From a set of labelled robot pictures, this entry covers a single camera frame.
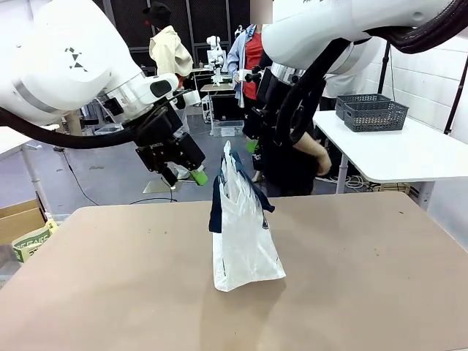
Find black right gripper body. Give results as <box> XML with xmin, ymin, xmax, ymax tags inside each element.
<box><xmin>243</xmin><ymin>67</ymin><xmax>290</xmax><ymax>143</ymax></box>

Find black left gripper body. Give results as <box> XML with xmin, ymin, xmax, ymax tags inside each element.
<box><xmin>135</xmin><ymin>124</ymin><xmax>206</xmax><ymax>175</ymax></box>

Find translucent shopping bag navy handles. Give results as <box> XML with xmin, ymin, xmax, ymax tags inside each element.
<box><xmin>208</xmin><ymin>140</ymin><xmax>287</xmax><ymax>293</ymax></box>

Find dark grey plastic basket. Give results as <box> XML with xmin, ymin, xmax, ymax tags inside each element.
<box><xmin>343</xmin><ymin>100</ymin><xmax>410</xmax><ymax>133</ymax></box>
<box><xmin>335</xmin><ymin>94</ymin><xmax>392</xmax><ymax>121</ymax></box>

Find person's right forearm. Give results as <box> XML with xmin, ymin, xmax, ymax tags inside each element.
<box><xmin>292</xmin><ymin>129</ymin><xmax>327</xmax><ymax>159</ymax></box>

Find person's right hand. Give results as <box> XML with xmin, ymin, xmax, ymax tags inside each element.
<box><xmin>314</xmin><ymin>148</ymin><xmax>333</xmax><ymax>177</ymax></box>

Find metal floor plate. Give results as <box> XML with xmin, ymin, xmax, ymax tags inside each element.
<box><xmin>143</xmin><ymin>178</ymin><xmax>184</xmax><ymax>194</ymax></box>

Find clear plastic storage box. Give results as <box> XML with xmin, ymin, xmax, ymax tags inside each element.
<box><xmin>210</xmin><ymin>119</ymin><xmax>245</xmax><ymax>138</ymax></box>

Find black equipment case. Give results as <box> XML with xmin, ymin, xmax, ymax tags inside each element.
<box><xmin>211</xmin><ymin>94</ymin><xmax>245</xmax><ymax>121</ymax></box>

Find person in black t-shirt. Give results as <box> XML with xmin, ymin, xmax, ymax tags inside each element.
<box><xmin>255</xmin><ymin>76</ymin><xmax>322</xmax><ymax>197</ymax></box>

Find person in red top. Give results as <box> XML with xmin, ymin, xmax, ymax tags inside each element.
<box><xmin>226</xmin><ymin>23</ymin><xmax>273</xmax><ymax>110</ymax></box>

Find wooden top background table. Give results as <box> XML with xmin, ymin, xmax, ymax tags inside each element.
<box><xmin>200</xmin><ymin>83</ymin><xmax>235</xmax><ymax>93</ymax></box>

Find white box on floor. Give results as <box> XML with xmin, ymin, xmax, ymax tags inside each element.
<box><xmin>94</xmin><ymin>124</ymin><xmax>124</xmax><ymax>136</ymax></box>

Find small white background robot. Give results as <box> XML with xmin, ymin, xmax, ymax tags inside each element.
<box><xmin>205</xmin><ymin>35</ymin><xmax>225</xmax><ymax>87</ymax></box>

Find mannequin in cream hoodie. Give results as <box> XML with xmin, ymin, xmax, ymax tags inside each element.
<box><xmin>142</xmin><ymin>1</ymin><xmax>195</xmax><ymax>182</ymax></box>

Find white side table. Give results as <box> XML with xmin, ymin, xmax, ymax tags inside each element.
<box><xmin>313</xmin><ymin>109</ymin><xmax>468</xmax><ymax>194</ymax></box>

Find green printed carton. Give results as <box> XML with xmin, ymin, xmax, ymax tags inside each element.
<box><xmin>12</xmin><ymin>218</ymin><xmax>59</xmax><ymax>264</ymax></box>

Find white desk with leg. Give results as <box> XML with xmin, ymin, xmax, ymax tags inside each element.
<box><xmin>0</xmin><ymin>123</ymin><xmax>61</xmax><ymax>220</ymax></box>

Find brown cardboard box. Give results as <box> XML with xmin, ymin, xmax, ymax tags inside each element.
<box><xmin>0</xmin><ymin>199</ymin><xmax>49</xmax><ymax>246</ymax></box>

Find black tripod stand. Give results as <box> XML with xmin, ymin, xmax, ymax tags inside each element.
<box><xmin>443</xmin><ymin>54</ymin><xmax>468</xmax><ymax>136</ymax></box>

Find black floor cable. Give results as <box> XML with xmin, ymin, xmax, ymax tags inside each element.
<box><xmin>64</xmin><ymin>149</ymin><xmax>178</xmax><ymax>205</ymax></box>

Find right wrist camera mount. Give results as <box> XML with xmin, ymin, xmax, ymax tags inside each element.
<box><xmin>244</xmin><ymin>65</ymin><xmax>265</xmax><ymax>84</ymax></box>

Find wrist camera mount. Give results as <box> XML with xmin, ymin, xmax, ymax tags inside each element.
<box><xmin>175</xmin><ymin>89</ymin><xmax>201</xmax><ymax>108</ymax></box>
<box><xmin>244</xmin><ymin>65</ymin><xmax>265</xmax><ymax>84</ymax></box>

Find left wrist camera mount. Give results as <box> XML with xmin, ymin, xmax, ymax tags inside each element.
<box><xmin>175</xmin><ymin>89</ymin><xmax>201</xmax><ymax>108</ymax></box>

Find black left arm cable bundle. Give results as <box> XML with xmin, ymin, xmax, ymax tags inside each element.
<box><xmin>0</xmin><ymin>98</ymin><xmax>176</xmax><ymax>151</ymax></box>

